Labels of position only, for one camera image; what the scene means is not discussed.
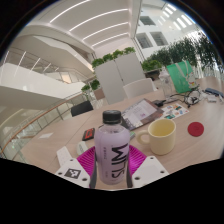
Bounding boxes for white paper sheet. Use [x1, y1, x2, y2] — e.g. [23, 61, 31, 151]
[37, 132, 54, 140]

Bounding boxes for flat round red coaster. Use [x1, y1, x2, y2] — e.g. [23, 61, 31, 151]
[187, 121, 205, 138]

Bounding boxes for white chair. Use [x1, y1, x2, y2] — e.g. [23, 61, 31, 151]
[122, 78, 158, 100]

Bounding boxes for purple drink bottle black cap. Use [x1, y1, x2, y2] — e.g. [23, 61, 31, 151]
[93, 109, 131, 186]

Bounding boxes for white cabinet with plants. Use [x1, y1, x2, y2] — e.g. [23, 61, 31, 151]
[91, 46, 148, 106]

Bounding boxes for black cable bundle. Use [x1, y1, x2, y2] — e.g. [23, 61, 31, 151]
[151, 91, 204, 108]

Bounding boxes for white plastic packet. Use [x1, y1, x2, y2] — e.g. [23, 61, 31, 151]
[206, 94, 218, 103]

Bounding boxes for row of green hedge plants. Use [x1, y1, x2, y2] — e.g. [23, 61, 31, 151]
[141, 31, 224, 76]

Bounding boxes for printed magazine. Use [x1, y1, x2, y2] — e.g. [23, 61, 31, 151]
[120, 98, 165, 131]

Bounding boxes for black chair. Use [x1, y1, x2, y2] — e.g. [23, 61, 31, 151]
[70, 100, 95, 118]

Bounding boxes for brown planter with plants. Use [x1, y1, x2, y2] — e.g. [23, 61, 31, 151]
[80, 79, 106, 101]

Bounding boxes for clear plastic shaker bottle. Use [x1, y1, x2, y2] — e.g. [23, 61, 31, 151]
[158, 66, 174, 99]

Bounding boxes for ceiling light strips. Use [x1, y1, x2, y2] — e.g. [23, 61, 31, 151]
[48, 0, 131, 48]

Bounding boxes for glass railing with wooden handrail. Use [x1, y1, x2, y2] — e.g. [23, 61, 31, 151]
[0, 89, 91, 158]

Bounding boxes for green tote bag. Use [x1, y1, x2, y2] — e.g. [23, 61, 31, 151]
[165, 59, 198, 95]

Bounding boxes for colourful sticker sheet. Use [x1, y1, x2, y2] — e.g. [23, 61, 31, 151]
[160, 103, 190, 121]

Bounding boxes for small red black box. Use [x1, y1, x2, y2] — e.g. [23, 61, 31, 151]
[81, 127, 96, 142]

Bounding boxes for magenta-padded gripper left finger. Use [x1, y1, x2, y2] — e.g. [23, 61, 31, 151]
[54, 146, 98, 190]

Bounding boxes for cream yellow mug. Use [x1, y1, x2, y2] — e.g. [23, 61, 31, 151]
[135, 118, 177, 157]

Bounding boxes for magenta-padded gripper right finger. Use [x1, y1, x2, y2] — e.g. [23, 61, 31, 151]
[126, 144, 170, 189]

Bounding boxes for small white grey charger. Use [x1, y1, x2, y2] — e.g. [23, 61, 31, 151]
[76, 140, 89, 156]

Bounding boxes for dark blue flat case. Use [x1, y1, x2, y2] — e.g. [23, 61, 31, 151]
[203, 87, 224, 99]

